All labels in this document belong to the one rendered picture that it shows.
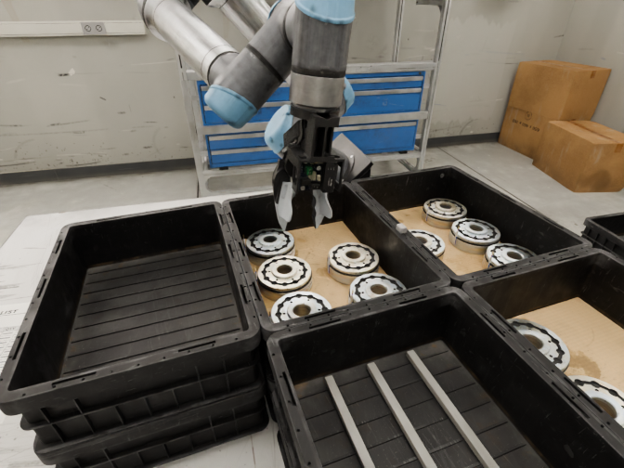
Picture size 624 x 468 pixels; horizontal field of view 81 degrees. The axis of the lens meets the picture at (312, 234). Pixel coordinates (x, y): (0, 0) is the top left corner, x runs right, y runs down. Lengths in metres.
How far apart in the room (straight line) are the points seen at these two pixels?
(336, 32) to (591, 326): 0.62
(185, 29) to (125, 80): 2.68
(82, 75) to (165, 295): 2.87
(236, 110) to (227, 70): 0.06
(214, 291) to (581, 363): 0.61
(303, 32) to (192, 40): 0.25
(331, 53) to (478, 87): 3.72
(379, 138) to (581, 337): 2.26
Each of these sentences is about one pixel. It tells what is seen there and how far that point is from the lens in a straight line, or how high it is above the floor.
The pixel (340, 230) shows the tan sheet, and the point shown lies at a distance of 0.87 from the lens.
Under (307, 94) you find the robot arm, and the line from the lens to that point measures 0.52.
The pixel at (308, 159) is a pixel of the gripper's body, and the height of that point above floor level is 1.11.
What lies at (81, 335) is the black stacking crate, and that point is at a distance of 0.73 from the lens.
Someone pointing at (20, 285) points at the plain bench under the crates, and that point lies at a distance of 1.16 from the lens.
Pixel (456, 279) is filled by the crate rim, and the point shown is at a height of 0.93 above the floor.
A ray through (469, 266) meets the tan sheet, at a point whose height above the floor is 0.83.
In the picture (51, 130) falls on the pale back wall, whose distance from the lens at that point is 3.67.
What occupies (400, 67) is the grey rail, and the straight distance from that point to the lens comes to 2.73.
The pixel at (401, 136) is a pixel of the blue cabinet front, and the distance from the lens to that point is 2.89.
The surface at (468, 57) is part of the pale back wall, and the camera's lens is 4.05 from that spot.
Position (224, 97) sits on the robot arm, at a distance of 0.60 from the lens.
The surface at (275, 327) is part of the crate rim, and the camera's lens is 0.50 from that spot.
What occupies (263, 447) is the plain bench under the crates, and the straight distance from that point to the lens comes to 0.67.
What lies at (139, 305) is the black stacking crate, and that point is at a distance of 0.74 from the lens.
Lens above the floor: 1.29
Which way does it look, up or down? 33 degrees down
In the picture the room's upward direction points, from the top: straight up
